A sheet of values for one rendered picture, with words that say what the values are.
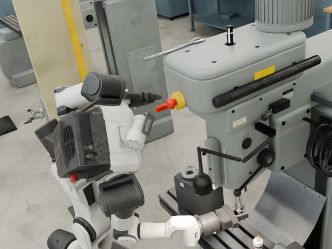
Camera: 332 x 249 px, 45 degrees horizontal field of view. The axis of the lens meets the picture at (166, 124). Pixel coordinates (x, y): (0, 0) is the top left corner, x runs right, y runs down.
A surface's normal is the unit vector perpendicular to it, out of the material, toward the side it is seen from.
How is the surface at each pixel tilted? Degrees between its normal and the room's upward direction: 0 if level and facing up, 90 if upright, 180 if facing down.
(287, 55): 90
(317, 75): 90
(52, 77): 90
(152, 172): 0
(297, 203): 62
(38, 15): 90
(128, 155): 58
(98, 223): 81
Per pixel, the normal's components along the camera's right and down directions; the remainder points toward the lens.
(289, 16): -0.07, 0.51
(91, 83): -0.55, 0.01
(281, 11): -0.30, 0.51
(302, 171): -0.84, 0.36
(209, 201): 0.67, 0.29
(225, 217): -0.12, -0.86
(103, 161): 0.61, -0.29
